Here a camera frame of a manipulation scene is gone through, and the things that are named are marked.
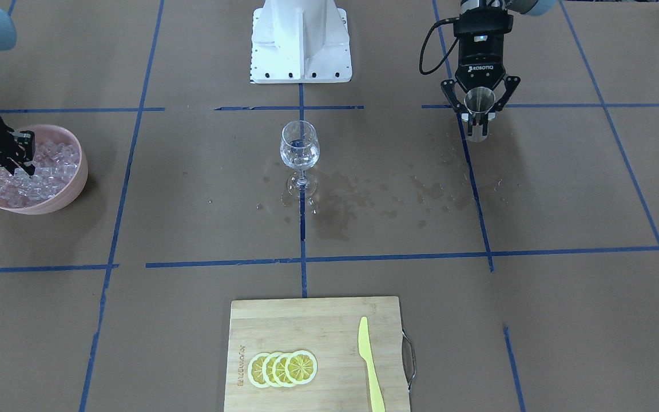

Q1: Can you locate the clear wine glass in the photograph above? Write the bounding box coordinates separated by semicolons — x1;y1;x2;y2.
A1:
280;120;320;199

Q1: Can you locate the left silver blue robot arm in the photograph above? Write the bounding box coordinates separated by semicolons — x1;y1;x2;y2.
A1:
438;1;553;121

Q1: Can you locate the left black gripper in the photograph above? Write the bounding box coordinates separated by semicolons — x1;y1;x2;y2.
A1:
441;34;521;115

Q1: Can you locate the yellow plastic knife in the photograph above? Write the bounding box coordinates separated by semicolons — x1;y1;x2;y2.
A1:
356;316;386;411

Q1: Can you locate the bamboo cutting board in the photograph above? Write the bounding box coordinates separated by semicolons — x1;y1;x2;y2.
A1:
223;296;412;411

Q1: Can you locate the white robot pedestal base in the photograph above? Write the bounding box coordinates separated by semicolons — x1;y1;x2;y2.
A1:
249;1;353;84

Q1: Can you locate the pink bowl of ice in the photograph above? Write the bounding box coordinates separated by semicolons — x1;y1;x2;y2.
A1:
0;124;88;215

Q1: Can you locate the steel cocktail jigger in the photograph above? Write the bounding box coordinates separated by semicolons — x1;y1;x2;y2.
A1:
463;86;496;142

